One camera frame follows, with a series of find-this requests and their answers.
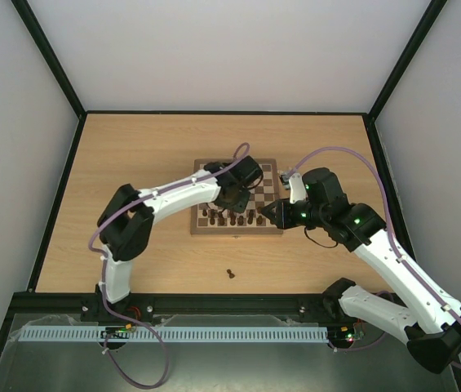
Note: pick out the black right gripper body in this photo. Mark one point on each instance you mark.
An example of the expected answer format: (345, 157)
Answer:
(283, 214)

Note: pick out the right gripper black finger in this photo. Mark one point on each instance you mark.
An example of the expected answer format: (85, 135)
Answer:
(274, 206)
(274, 218)

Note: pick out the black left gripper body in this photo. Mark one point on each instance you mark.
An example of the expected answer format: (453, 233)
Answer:
(235, 204)

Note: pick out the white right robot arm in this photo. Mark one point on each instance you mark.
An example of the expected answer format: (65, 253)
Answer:
(427, 322)

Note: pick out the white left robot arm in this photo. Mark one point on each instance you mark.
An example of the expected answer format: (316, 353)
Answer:
(124, 228)

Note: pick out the wooden chess board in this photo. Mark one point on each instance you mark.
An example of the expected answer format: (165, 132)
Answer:
(263, 192)

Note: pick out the light blue cable duct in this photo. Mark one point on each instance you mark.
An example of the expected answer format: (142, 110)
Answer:
(317, 335)

